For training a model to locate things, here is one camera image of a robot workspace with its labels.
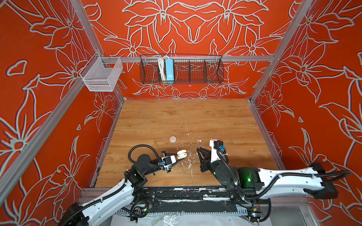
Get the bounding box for black wire wall basket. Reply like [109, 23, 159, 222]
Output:
[140, 54, 224, 85]

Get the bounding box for white earbud charging case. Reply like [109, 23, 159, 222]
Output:
[177, 150, 187, 160]

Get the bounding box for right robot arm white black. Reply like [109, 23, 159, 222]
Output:
[197, 147, 351, 203]

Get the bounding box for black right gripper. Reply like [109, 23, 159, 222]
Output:
[197, 146, 232, 190]

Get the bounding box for light blue box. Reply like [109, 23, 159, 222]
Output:
[165, 58, 174, 83]

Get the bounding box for small circuit board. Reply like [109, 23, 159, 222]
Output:
[247, 208, 261, 225]

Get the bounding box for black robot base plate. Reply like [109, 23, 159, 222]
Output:
[135, 186, 269, 212]

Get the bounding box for aluminium frame rail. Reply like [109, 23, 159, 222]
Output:
[246, 0, 313, 170]

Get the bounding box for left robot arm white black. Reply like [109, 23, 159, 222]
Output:
[58, 144, 187, 226]

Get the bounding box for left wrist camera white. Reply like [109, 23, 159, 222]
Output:
[159, 151, 177, 173]

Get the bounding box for white coiled cable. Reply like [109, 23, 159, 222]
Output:
[157, 56, 166, 82]

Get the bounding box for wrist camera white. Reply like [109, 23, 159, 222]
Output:
[209, 139, 229, 163]
[159, 151, 177, 173]

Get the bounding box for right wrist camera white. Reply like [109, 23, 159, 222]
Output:
[209, 139, 229, 163]

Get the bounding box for grey slotted cable duct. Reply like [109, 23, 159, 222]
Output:
[115, 207, 248, 218]

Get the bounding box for white wire mesh basket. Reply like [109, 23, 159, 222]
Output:
[79, 51, 123, 92]

